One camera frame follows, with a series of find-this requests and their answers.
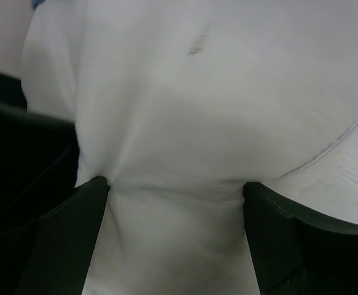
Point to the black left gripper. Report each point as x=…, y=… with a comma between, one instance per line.
x=38, y=155

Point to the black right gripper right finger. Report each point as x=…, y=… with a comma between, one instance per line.
x=297, y=250

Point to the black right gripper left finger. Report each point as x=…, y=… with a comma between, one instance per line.
x=49, y=251

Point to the white pillow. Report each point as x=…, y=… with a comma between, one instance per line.
x=179, y=104

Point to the blue fabric pillowcase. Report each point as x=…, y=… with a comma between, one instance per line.
x=36, y=3

